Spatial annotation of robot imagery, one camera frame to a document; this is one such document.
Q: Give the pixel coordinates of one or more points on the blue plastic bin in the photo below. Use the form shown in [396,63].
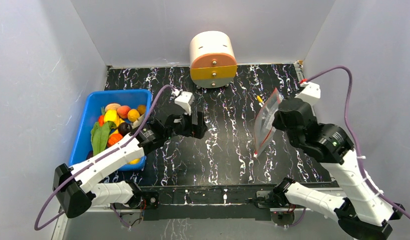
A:
[92,110]

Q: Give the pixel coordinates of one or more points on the clear red-zipper zip bag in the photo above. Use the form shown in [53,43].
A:
[263,125]

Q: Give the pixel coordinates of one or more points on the yellow-tipped white pen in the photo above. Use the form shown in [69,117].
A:
[261,102]

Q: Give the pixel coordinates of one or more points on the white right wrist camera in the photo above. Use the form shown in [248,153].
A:
[310,92]

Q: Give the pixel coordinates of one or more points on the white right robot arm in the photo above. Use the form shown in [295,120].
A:
[362,212]

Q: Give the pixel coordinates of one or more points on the round three-drawer mini cabinet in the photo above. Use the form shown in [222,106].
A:
[212,60]

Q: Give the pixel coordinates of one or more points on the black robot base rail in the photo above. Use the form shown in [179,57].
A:
[242,201]

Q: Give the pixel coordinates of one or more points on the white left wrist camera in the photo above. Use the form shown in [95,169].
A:
[184,99]

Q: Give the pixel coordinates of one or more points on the yellow toy bell pepper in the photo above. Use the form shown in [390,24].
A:
[112,116]

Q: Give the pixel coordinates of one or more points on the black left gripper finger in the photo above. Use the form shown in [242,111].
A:
[182,122]
[200,128]

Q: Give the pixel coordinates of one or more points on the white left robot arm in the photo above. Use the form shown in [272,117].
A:
[79,187]

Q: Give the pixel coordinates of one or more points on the orange toy pumpkin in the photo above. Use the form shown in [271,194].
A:
[114,138]

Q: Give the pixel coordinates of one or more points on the yellow toy lemon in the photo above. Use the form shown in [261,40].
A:
[134,162]

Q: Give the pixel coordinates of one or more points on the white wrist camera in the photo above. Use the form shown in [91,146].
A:
[310,92]
[184,99]

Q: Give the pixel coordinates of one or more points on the dark purple toy fruit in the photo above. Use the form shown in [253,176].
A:
[124,128]

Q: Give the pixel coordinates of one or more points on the purple toy eggplant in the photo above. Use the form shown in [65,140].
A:
[89,155]

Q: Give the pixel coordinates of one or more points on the green leafy vegetable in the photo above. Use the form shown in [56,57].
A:
[100,135]

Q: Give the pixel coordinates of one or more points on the tan toy potato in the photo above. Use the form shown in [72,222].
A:
[112,106]

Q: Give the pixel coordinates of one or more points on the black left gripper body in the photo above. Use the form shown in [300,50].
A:
[176,131]

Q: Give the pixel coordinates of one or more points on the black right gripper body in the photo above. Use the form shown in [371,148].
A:
[281,122]

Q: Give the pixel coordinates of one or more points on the orange-yellow toy fruit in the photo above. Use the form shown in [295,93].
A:
[133,115]

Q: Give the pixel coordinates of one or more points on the grey toy fish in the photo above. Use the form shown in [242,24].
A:
[138,123]

